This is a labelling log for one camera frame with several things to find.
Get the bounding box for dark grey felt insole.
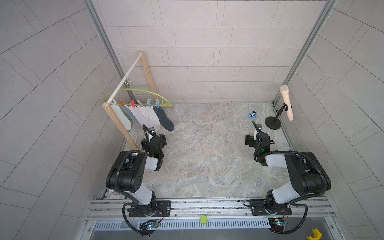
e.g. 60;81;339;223
154;107;175;132

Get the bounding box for wooden clothes rack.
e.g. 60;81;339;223
102;51;173;150

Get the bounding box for green clip hanger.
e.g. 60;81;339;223
104;87;173;109

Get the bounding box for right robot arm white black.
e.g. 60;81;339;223
244;121;332;216

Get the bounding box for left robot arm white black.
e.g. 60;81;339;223
106;125;171;218

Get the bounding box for black microphone stand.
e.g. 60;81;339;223
265;103;289;130

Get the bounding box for blue toy car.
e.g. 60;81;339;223
248;111;257;119

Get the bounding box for white striped insole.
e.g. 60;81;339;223
128;105;161;130

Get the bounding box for white foam insole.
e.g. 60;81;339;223
111;104;132;131

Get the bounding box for beige wooden microphone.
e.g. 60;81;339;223
280;85;294;121

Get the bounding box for left circuit board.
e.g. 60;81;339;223
140;221;159;231

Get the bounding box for circuit board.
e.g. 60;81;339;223
268;218;289;233
140;221;159;231

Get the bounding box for right circuit board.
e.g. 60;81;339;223
268;218;289;233

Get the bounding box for green sticky block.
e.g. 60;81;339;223
200;215;208;225

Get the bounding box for yellow plastic hook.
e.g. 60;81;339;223
307;229;323;240

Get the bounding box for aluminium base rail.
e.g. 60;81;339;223
85;196;335;221

